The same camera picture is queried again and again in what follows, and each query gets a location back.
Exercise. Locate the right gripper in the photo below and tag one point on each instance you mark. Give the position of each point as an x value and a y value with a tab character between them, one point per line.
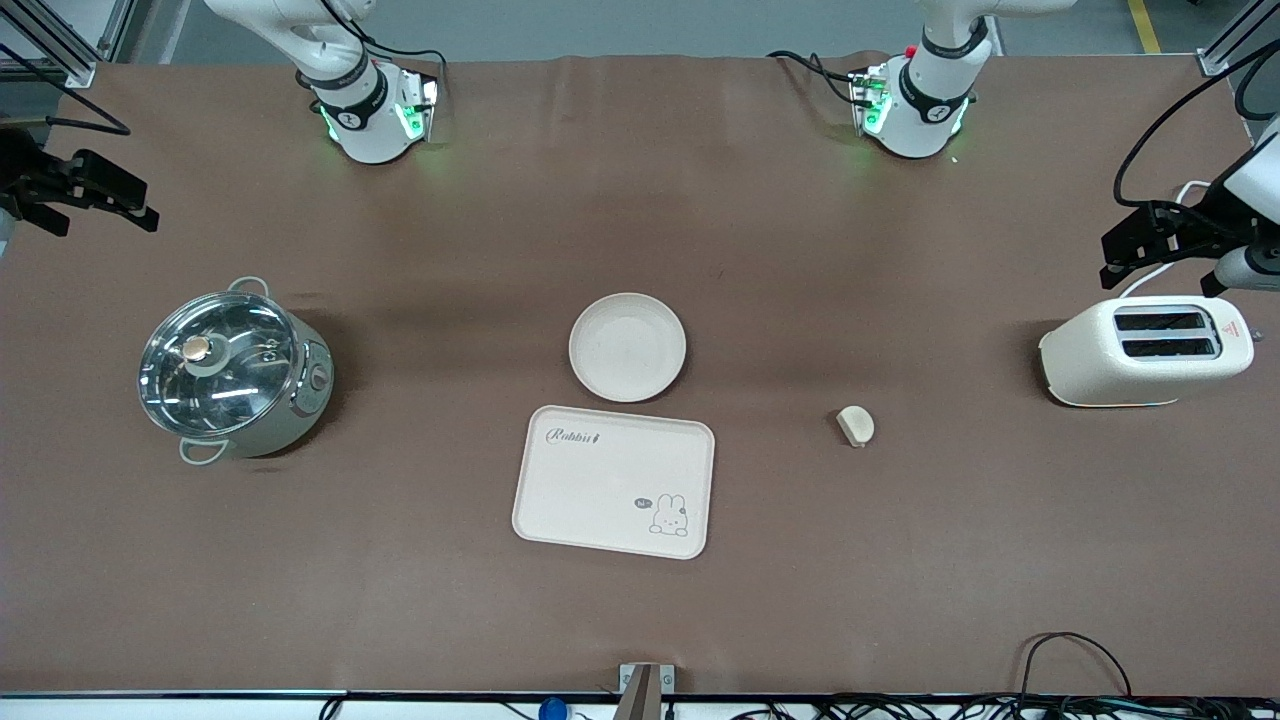
22	171

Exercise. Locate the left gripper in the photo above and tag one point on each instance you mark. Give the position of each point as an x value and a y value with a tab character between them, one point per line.
1203	228

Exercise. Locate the small white bun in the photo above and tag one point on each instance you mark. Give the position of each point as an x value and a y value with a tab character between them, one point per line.
857	425

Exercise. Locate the round cream plate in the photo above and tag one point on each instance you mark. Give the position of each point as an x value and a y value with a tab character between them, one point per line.
627	348

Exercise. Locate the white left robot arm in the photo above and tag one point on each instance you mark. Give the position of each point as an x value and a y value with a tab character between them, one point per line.
915	120

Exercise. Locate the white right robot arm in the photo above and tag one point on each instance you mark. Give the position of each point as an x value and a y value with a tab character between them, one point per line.
365	125

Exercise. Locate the cream rabbit print tray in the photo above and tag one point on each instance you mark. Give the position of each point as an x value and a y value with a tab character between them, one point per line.
600	490

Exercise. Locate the cream two-slot toaster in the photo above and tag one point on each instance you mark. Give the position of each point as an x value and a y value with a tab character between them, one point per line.
1100	360

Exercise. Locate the glass pot lid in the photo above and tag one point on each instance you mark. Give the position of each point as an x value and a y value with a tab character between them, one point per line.
215	365

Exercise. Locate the silver electric cooking pot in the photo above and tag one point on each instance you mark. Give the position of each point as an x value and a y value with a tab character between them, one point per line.
300	400

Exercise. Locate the brown table cover mat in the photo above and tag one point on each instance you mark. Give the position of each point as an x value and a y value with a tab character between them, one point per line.
900	560

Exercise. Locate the blue round knob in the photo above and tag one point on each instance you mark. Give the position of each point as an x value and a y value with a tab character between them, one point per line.
551	710

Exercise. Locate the aluminium frame post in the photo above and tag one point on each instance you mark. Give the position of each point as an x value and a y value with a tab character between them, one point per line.
55	45
1235	40

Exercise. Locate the grey metal camera bracket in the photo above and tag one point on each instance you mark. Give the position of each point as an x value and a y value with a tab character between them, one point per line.
645	690

